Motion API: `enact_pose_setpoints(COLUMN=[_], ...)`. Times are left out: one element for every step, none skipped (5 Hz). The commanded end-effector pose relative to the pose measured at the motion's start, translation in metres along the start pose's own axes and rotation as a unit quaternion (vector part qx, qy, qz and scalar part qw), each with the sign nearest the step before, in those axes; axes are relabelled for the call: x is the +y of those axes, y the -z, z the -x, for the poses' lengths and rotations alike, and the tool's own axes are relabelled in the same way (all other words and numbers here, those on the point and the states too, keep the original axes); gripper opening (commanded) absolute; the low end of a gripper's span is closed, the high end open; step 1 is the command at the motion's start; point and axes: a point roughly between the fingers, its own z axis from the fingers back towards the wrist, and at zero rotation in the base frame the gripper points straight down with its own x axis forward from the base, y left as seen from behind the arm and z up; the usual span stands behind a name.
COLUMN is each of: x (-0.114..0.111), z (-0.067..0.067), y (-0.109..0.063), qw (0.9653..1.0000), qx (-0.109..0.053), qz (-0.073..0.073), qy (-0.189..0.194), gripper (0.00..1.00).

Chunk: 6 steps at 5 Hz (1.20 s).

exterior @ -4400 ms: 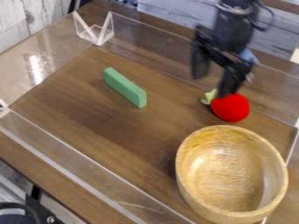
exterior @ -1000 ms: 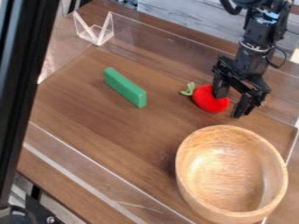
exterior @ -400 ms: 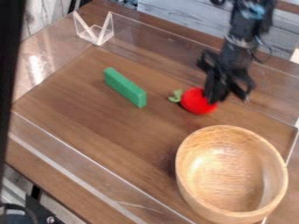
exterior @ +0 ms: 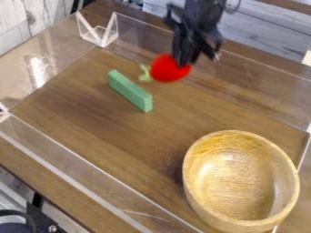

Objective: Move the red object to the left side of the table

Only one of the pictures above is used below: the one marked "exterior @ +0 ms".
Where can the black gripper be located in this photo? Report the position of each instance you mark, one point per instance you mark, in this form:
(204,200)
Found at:
(197,35)

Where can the black clamp with screw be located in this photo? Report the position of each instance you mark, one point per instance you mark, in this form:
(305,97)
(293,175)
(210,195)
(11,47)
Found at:
(38,222)

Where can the red plush strawberry toy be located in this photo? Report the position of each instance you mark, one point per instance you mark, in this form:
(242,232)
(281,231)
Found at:
(165,70)

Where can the green rectangular block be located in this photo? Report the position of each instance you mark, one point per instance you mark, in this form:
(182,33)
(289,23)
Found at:
(132,91)

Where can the clear acrylic corner bracket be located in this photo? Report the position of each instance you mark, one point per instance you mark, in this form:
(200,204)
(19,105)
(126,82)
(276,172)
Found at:
(98,35)

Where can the wooden bowl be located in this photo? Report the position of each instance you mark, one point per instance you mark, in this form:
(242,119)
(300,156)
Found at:
(241,181)

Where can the clear acrylic tray walls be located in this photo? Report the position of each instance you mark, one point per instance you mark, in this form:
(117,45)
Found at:
(106,161)

